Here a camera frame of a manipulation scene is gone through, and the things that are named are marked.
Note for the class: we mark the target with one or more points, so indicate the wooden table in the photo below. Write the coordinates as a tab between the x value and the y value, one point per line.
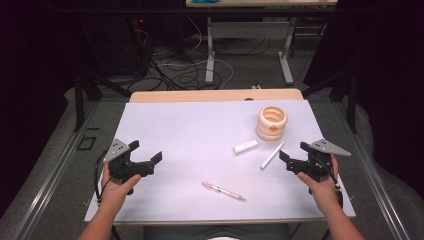
200	96

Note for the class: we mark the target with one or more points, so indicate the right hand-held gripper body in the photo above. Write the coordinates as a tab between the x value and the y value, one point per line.
313	165

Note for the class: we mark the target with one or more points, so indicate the black box with red light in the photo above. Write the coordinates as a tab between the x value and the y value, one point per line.
113	50

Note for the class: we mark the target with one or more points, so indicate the white cylindrical cap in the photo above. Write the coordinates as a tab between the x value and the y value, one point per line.
245	146

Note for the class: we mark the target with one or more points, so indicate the aluminium floor rail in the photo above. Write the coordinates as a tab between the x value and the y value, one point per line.
376	186
43	190

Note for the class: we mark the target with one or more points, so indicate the white plug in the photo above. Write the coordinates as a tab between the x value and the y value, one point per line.
256	87

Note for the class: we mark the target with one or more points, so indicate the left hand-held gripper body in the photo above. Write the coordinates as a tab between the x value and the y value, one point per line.
128	168

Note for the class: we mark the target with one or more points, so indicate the black metal stand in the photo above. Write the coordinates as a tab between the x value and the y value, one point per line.
351	106
79	106

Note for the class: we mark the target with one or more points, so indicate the person's right hand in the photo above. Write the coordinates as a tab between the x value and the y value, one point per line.
325	193

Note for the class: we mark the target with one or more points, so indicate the teal object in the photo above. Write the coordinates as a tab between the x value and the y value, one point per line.
201	1

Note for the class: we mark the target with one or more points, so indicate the transparent pen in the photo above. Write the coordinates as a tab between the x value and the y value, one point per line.
223	191

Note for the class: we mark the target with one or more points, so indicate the white metal-legged desk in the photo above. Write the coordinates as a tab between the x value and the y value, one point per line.
210	50

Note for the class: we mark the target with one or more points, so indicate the person's left hand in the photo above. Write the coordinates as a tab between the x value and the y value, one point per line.
115	191

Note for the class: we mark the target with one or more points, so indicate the white pen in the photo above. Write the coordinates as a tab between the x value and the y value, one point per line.
272	155

